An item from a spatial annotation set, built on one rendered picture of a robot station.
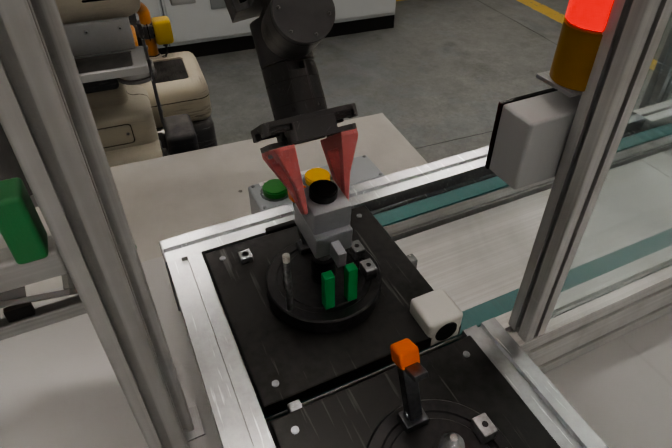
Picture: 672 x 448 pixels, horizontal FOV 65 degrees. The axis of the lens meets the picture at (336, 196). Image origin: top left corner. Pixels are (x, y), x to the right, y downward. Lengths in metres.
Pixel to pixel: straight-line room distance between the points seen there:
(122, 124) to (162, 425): 0.95
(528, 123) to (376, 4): 3.52
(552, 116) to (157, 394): 0.36
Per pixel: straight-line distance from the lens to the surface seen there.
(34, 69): 0.20
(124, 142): 1.28
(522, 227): 0.87
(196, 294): 0.70
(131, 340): 0.28
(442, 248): 0.80
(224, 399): 0.59
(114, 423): 0.73
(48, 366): 0.81
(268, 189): 0.81
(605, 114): 0.47
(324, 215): 0.54
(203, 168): 1.07
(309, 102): 0.54
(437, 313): 0.62
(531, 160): 0.49
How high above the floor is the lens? 1.46
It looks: 39 degrees down
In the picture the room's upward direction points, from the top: straight up
